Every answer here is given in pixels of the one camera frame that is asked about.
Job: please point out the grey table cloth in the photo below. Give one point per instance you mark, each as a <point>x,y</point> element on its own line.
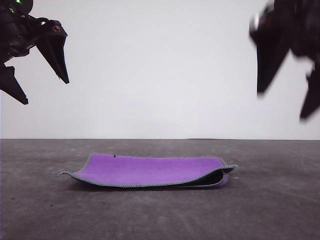
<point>225,215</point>

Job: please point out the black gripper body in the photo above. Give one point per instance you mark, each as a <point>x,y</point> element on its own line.
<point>300,37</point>
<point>17,35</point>

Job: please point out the purple towel with grey hem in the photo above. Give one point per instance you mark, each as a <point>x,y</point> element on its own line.
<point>150,170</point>

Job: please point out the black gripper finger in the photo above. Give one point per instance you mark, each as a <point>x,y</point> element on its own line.
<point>11,82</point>
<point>312,97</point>
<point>268,60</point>
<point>56,57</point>

